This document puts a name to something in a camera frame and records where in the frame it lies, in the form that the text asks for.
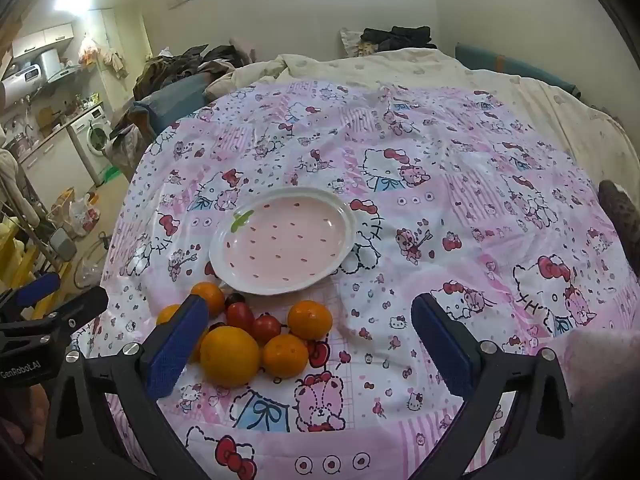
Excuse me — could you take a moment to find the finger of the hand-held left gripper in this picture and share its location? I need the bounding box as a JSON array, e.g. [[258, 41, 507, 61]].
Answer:
[[0, 272, 62, 322], [0, 287, 110, 346]]

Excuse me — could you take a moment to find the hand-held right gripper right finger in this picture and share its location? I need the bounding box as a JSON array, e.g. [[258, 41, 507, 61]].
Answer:
[[410, 292, 573, 480]]

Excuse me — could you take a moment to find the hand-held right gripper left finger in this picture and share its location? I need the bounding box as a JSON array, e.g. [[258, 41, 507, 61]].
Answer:
[[42, 294, 211, 480]]

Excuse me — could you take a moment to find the small orange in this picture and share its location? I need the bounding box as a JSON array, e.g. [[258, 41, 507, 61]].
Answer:
[[262, 334, 310, 379], [156, 304, 210, 363], [287, 300, 334, 341], [191, 282, 226, 318]]

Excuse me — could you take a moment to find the large orange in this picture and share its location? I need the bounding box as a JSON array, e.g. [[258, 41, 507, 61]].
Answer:
[[200, 326, 261, 389]]

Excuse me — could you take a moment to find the red cherry tomato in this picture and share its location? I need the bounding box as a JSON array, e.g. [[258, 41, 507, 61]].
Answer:
[[226, 302, 256, 335], [251, 313, 282, 346]]

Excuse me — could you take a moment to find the pink strawberry-shaped plate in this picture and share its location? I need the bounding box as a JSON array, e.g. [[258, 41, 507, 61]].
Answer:
[[209, 186, 355, 295]]

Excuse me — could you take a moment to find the clear glass bowl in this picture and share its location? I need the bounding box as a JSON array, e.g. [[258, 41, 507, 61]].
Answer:
[[73, 239, 114, 289]]

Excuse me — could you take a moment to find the white plastic bag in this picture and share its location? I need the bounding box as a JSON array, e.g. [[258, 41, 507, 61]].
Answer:
[[67, 192, 103, 238]]

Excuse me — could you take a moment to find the white washing machine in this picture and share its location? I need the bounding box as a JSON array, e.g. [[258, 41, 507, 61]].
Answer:
[[67, 105, 117, 186]]

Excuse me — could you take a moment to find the pink cartoon printed tablecloth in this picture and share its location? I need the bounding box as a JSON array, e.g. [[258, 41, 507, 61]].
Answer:
[[70, 80, 640, 480]]

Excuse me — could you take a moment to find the white water heater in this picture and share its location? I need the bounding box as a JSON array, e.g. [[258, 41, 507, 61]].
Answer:
[[0, 62, 49, 111]]

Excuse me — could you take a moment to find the grey fuzzy cloth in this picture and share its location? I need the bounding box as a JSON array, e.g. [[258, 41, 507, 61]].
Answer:
[[597, 179, 640, 278]]

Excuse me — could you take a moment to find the blue mattress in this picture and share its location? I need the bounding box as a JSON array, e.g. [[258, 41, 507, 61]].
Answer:
[[110, 72, 216, 171]]

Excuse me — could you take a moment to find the orange hanging bag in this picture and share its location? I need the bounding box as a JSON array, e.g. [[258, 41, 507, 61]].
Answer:
[[77, 32, 101, 67]]

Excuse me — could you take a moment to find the camouflage clothes pile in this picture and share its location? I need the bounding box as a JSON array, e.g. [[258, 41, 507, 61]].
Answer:
[[132, 44, 256, 101]]

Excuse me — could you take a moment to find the cream blanket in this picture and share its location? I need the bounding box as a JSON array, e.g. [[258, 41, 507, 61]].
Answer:
[[205, 47, 632, 161]]

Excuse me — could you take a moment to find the teal cushion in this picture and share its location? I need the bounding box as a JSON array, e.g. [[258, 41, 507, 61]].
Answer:
[[454, 42, 583, 100]]

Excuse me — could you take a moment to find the dark clothes pile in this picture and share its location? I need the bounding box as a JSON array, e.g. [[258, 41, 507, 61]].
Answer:
[[359, 25, 438, 53]]

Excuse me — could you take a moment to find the yellow wooden rail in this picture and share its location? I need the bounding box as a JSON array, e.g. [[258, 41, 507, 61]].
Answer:
[[0, 220, 57, 311]]

